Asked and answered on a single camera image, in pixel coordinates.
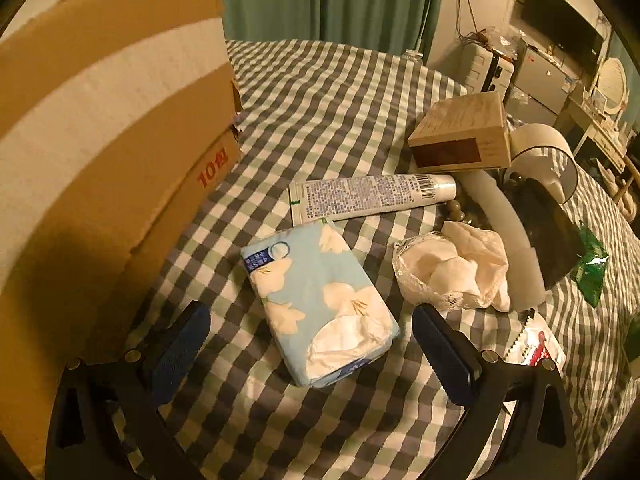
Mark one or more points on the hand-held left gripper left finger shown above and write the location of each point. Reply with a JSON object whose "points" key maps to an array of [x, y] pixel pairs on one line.
{"points": [[175, 347]]}

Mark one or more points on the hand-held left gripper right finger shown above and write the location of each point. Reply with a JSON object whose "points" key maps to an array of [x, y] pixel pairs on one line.
{"points": [[442, 347]]}

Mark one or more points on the white and red sachet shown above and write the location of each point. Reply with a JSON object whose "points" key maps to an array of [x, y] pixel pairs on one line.
{"points": [[535, 345]]}

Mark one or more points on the blue floral tissue pack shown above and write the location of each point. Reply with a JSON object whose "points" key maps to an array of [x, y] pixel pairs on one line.
{"points": [[310, 285]]}

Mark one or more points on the large cardboard box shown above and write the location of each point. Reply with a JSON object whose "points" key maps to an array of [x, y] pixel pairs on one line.
{"points": [[100, 185]]}

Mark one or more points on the clear bag of cotton pads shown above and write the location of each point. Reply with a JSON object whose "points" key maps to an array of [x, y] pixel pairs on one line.
{"points": [[425, 270]]}

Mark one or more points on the crumpled white tissue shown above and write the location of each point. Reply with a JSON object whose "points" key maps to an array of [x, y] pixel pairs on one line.
{"points": [[480, 250]]}

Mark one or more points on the green snack packet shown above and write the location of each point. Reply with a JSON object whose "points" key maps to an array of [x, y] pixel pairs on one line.
{"points": [[590, 265]]}

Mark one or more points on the white toothpaste tube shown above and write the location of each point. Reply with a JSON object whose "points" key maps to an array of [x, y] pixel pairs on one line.
{"points": [[360, 195]]}

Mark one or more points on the small wooden box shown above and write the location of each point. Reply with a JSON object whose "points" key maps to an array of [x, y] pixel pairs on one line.
{"points": [[465, 120]]}

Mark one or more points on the checkered bed sheet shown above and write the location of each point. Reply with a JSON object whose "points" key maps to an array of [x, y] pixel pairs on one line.
{"points": [[325, 110]]}

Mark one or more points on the white dressing table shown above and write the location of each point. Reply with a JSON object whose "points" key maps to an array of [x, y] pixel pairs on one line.
{"points": [[595, 130]]}

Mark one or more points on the silver mini fridge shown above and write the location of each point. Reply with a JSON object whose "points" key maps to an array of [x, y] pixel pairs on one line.
{"points": [[540, 75]]}

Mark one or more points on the oval vanity mirror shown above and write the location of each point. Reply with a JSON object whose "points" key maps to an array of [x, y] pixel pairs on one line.
{"points": [[612, 85]]}

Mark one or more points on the black flat television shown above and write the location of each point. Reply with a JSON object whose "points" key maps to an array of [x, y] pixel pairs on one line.
{"points": [[555, 20]]}

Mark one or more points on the green curtain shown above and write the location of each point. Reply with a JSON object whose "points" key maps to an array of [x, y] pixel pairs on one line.
{"points": [[325, 0]]}

